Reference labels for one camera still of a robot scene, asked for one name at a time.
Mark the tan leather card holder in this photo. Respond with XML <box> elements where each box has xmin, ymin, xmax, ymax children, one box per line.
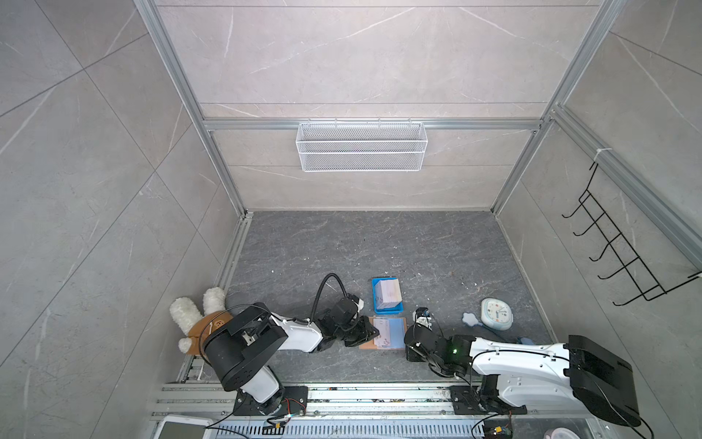
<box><xmin>358</xmin><ymin>315</ymin><xmax>410</xmax><ymax>352</ymax></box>

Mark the blue plastic card tray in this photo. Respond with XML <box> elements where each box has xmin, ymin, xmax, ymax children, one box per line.
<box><xmin>371</xmin><ymin>277</ymin><xmax>404</xmax><ymax>316</ymax></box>

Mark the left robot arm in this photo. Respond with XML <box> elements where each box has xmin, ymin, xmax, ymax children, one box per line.
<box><xmin>197</xmin><ymin>294</ymin><xmax>380</xmax><ymax>409</ymax></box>

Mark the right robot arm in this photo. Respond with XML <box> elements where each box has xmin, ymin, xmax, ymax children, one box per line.
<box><xmin>404</xmin><ymin>323</ymin><xmax>643</xmax><ymax>428</ymax></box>

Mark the small blue grey toy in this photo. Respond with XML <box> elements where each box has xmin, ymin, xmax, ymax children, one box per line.
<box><xmin>462</xmin><ymin>313</ymin><xmax>481</xmax><ymax>327</ymax></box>

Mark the white round alarm clock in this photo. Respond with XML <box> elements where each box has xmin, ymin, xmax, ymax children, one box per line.
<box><xmin>480</xmin><ymin>298</ymin><xmax>514</xmax><ymax>331</ymax></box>

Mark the white teddy bear brown shirt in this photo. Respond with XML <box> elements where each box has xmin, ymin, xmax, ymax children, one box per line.
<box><xmin>169</xmin><ymin>287</ymin><xmax>233</xmax><ymax>356</ymax></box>

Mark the white tablet device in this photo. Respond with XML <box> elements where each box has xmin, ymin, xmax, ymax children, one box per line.
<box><xmin>154</xmin><ymin>414</ymin><xmax>217</xmax><ymax>439</ymax></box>

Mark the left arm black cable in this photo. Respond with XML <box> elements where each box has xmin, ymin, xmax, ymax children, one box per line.
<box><xmin>309</xmin><ymin>273</ymin><xmax>349</xmax><ymax>322</ymax></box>

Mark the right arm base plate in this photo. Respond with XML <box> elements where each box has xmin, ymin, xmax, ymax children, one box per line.
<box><xmin>449</xmin><ymin>386</ymin><xmax>528</xmax><ymax>415</ymax></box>

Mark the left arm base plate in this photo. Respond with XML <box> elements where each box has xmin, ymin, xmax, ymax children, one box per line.
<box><xmin>233</xmin><ymin>386</ymin><xmax>309</xmax><ymax>418</ymax></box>

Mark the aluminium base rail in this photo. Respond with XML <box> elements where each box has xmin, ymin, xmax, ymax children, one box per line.
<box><xmin>147</xmin><ymin>382</ymin><xmax>607</xmax><ymax>421</ymax></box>

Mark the white wire mesh basket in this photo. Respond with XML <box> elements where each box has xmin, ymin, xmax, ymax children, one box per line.
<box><xmin>295</xmin><ymin>121</ymin><xmax>429</xmax><ymax>173</ymax></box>

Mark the black wire hook rack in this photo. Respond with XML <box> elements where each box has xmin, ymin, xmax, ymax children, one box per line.
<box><xmin>561</xmin><ymin>163</ymin><xmax>701</xmax><ymax>307</ymax></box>

